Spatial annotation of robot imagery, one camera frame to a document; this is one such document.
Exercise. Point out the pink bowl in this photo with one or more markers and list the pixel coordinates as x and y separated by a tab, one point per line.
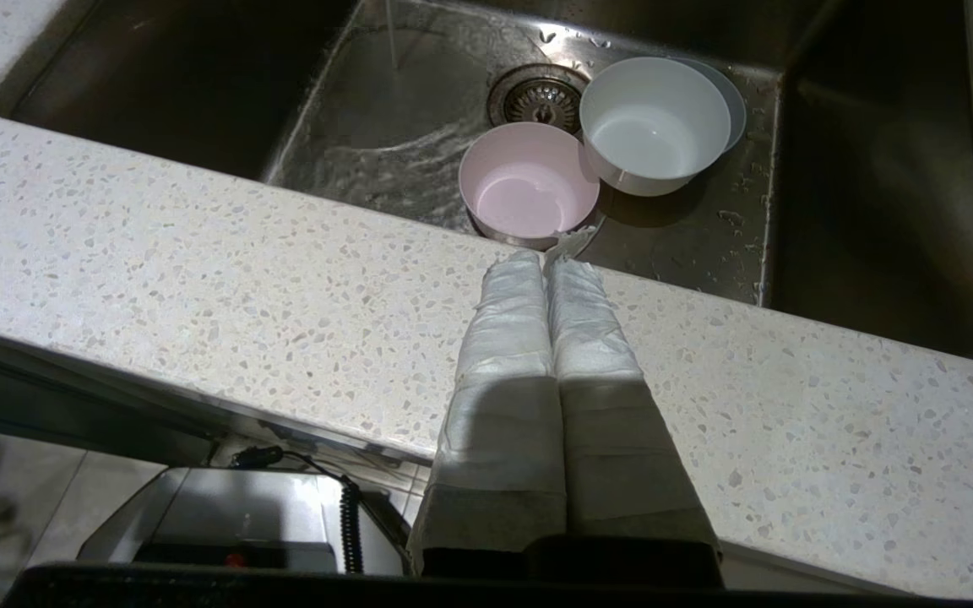
529	186

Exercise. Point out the tap water stream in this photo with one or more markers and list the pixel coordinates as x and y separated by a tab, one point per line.
391	34

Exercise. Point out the stainless steel sink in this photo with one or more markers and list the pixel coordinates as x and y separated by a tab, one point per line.
157	93

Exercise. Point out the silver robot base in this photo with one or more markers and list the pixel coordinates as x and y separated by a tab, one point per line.
225	507

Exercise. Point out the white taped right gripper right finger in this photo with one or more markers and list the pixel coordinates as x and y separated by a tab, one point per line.
613	447

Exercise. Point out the round metal drain strainer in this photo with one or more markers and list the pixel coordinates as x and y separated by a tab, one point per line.
537	97

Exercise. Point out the blue-grey bowl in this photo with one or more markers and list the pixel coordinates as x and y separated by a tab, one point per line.
738	108

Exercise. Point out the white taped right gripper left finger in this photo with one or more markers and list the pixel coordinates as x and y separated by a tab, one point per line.
503	439

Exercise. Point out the dark cabinet front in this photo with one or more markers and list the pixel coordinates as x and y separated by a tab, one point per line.
30	397

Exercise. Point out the white bowl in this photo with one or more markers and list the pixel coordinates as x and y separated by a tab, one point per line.
655	127

